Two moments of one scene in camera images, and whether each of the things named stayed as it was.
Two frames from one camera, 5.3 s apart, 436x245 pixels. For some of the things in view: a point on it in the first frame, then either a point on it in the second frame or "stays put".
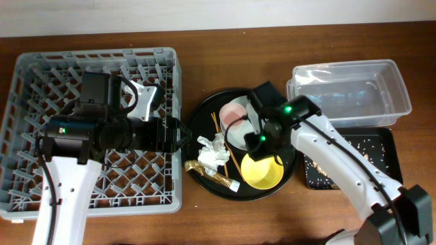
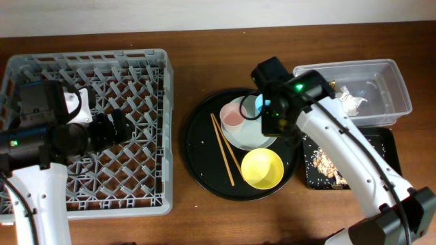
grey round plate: [251, 124] stays put
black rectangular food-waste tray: [378, 143] stays put
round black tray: [217, 156] stays put
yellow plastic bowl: [261, 174] stays put
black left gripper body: [171, 135] to [120, 123]
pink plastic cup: [231, 117] stays put
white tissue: [214, 154] to [349, 102]
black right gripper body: [254, 147] to [272, 123]
